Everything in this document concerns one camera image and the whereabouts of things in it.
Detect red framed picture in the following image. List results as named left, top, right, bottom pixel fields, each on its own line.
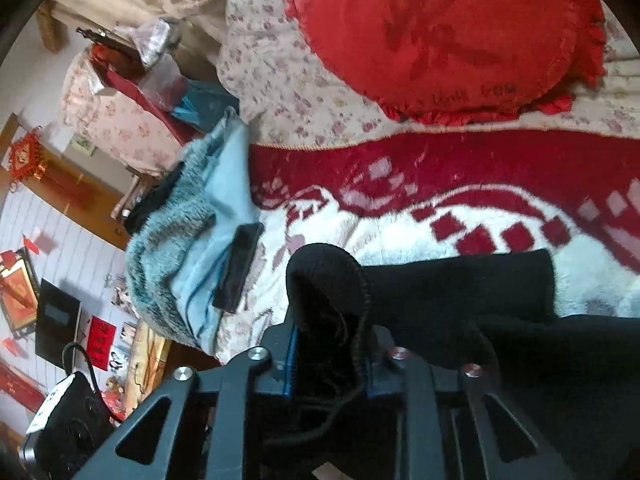
left=0, top=249, right=41, bottom=338

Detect red knot decoration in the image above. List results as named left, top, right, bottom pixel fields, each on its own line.
left=6, top=129, right=47, bottom=187

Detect red box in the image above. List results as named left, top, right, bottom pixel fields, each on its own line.
left=90, top=42, right=201, bottom=146

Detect floral covered chair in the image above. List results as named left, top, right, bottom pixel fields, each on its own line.
left=61, top=52, right=198, bottom=177

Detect black phone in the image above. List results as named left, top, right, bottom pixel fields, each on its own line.
left=212, top=222, right=265, bottom=315

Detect floral quilt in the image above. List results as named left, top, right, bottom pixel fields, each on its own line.
left=215, top=0, right=640, bottom=151

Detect wooden cabinet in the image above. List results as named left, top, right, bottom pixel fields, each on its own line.
left=0, top=112, right=132, bottom=251

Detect black pants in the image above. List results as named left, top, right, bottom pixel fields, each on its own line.
left=262, top=242, right=640, bottom=480

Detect red and white plush blanket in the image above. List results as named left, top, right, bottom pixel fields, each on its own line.
left=210, top=130, right=640, bottom=366

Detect clear plastic bag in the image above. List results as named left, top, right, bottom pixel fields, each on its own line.
left=137, top=57, right=190, bottom=111

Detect red heart-shaped ruffled pillow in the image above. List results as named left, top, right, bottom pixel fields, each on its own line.
left=281, top=0, right=608, bottom=127

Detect black garment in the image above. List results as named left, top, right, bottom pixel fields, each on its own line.
left=124, top=160, right=188, bottom=235

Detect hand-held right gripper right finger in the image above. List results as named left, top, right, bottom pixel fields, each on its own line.
left=364, top=345, right=576, bottom=480

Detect blue plastic bag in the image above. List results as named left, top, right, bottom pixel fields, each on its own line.
left=172, top=80, right=241, bottom=133

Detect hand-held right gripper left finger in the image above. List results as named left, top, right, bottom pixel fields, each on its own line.
left=75, top=327, right=301, bottom=480

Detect red paper sheet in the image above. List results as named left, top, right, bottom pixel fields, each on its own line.
left=87, top=316, right=117, bottom=372

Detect light blue fleece garment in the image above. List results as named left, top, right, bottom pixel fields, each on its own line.
left=125, top=106, right=266, bottom=356

